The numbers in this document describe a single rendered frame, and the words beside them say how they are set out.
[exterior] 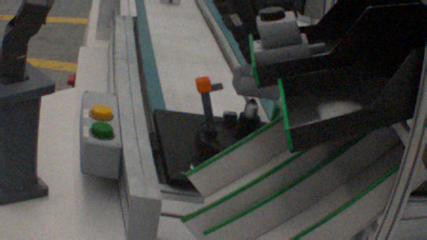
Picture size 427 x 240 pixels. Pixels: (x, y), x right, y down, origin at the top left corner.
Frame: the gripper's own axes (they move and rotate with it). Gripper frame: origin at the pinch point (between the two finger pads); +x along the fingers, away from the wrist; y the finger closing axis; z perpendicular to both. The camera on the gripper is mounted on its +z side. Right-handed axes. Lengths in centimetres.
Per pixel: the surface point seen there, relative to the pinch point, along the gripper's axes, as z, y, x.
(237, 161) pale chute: -9.5, -21.2, 1.1
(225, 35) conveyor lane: -5, 66, 19
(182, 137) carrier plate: -16.6, 1.7, 5.9
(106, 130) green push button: -26.1, -0.2, -1.9
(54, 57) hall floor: -101, 312, 66
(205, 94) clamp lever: -10.4, -1.0, 0.4
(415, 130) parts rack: 10, -53, -9
